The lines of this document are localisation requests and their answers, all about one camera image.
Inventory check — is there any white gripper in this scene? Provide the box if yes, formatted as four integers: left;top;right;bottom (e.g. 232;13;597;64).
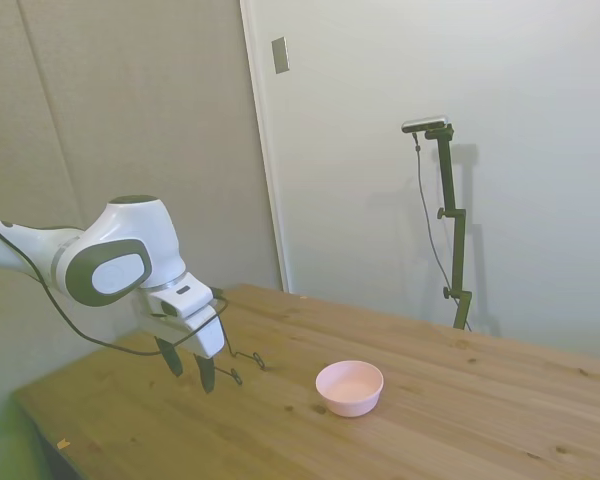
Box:
137;292;227;395

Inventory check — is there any pink plastic bowl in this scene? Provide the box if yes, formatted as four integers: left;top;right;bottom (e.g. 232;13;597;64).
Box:
315;360;385;419

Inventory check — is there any black wire dish rack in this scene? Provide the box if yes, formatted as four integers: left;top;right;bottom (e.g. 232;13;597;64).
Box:
212;287;269;387

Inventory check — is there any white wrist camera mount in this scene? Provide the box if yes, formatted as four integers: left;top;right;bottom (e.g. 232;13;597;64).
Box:
147;273;217;320

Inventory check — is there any white door frame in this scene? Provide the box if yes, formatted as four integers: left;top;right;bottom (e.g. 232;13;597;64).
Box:
239;0;292;294

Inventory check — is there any dark green camera stand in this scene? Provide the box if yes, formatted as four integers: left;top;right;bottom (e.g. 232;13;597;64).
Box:
424;124;474;331

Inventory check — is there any grey wall switch plate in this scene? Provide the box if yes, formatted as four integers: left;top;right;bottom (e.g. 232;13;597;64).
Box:
271;36;291;76

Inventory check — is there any grey camera on stand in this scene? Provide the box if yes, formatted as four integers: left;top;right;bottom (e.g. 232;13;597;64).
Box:
401;114;451;135

